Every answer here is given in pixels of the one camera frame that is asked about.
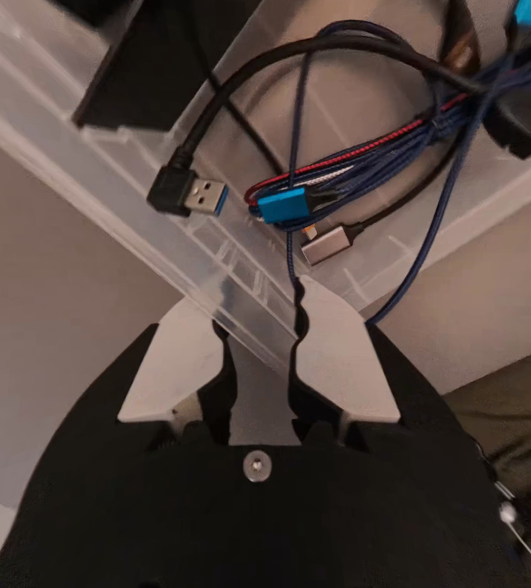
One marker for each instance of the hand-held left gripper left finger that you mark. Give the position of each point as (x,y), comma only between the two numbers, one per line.
(173,363)

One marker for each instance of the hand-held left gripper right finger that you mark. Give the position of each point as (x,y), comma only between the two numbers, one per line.
(339,363)

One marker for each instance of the clear plastic storage bin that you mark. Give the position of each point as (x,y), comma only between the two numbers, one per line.
(362,115)

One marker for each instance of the black USB hub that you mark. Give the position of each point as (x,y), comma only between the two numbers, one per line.
(155,69)

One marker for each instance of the person's dark trousers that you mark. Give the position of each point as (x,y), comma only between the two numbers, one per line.
(513,413)

